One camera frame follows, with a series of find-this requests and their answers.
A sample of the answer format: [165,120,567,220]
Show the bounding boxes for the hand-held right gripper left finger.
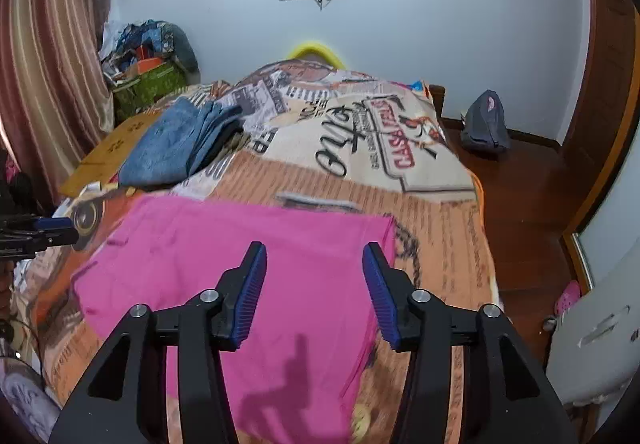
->
[48,241,268,444]

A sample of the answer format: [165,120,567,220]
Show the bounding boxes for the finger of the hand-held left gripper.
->
[0,216,74,231]
[0,230,80,259]

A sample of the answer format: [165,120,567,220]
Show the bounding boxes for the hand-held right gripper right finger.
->
[361,241,583,444]

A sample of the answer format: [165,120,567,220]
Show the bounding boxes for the pink pants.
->
[71,195,397,442]

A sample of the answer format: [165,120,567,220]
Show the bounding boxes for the flat brown cardboard box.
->
[60,110,163,197]

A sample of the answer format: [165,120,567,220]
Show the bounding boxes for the stack of folded blue jeans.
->
[118,98,245,189]

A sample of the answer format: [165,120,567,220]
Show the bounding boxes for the printed blanket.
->
[10,64,502,444]

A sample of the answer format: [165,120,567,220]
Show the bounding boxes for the grey patterned cloth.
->
[0,358,62,442]

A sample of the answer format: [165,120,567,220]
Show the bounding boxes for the striped brown curtain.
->
[0,0,117,215]

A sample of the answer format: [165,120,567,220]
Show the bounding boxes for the pink slipper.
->
[555,280,582,317]

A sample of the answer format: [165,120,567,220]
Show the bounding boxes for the grey backpack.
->
[460,90,512,153]

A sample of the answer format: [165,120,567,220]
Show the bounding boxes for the yellow curved object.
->
[291,40,345,68]

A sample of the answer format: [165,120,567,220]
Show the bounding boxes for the wooden bed frame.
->
[429,84,447,119]

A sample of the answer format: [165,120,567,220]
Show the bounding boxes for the brown wooden door frame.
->
[559,0,640,289]

